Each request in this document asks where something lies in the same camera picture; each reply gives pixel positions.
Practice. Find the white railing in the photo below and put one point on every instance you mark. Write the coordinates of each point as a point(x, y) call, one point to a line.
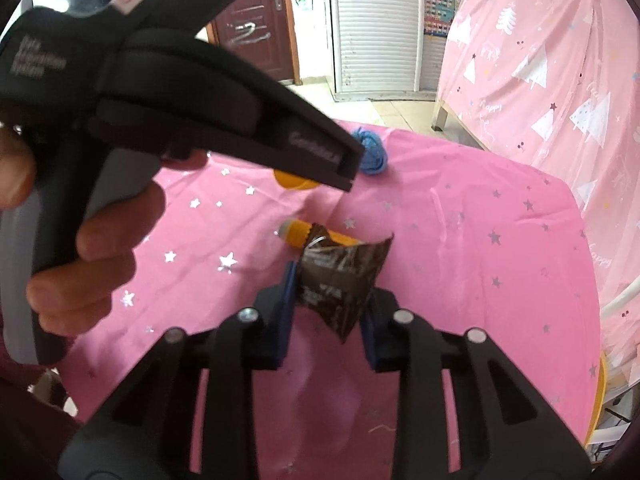
point(622, 302)

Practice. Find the brown snack wrapper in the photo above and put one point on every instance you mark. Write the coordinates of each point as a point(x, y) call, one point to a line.
point(340, 285)

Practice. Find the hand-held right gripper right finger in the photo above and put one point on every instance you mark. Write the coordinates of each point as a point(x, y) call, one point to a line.
point(369, 342)

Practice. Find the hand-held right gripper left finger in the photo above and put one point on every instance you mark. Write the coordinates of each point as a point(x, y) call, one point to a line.
point(288, 312)

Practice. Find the yellow plastic rim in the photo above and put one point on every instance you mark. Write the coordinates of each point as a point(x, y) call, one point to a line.
point(597, 400)

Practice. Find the yellow glue stick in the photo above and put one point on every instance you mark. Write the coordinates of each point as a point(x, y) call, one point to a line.
point(295, 232)

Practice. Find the person's left hand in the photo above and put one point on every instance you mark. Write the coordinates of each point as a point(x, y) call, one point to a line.
point(110, 240)

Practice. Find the pink tree print curtain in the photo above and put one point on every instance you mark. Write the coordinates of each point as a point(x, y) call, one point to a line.
point(550, 60)

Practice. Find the colourful wall poster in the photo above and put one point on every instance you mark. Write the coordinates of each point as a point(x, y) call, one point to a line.
point(440, 0)

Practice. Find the white shutter cabinet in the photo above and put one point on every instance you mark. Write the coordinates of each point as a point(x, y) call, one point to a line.
point(375, 25)

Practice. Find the blue yarn ball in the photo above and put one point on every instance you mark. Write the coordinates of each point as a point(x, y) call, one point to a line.
point(371, 152)

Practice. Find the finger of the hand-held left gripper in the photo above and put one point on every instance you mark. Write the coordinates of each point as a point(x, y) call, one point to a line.
point(225, 110)

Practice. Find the wooden bed frame leg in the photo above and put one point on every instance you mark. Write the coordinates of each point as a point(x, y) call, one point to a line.
point(440, 115)

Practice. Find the orange plastic cup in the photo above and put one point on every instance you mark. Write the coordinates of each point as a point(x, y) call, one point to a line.
point(295, 181)

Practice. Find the brown wooden door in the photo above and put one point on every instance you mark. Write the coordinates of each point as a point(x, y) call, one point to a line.
point(255, 30)

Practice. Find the pink star tablecloth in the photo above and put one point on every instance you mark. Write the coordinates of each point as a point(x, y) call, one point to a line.
point(475, 260)

